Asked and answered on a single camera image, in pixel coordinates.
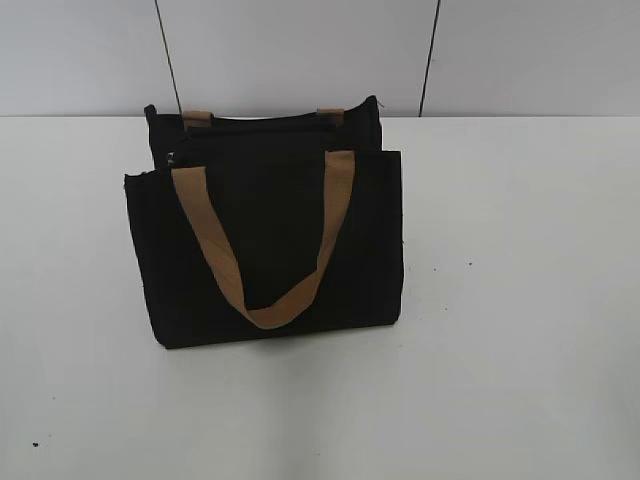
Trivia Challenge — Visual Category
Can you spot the black canvas tote bag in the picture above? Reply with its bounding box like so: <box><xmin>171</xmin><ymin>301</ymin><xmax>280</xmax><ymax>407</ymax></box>
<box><xmin>124</xmin><ymin>96</ymin><xmax>404</xmax><ymax>349</ymax></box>

